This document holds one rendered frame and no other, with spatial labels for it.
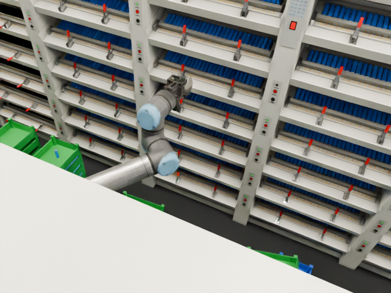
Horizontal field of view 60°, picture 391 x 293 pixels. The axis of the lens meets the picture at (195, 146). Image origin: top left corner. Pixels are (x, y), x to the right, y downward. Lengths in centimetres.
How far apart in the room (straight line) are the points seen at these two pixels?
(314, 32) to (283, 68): 19
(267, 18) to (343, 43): 31
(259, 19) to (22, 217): 133
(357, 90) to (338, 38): 24
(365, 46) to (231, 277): 130
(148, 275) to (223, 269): 4
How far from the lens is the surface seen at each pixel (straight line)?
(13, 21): 240
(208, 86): 173
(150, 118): 127
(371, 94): 157
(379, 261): 233
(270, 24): 146
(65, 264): 23
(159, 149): 128
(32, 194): 26
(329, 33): 146
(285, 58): 150
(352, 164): 182
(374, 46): 147
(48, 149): 237
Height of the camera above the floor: 192
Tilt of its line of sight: 44 degrees down
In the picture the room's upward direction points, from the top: 5 degrees clockwise
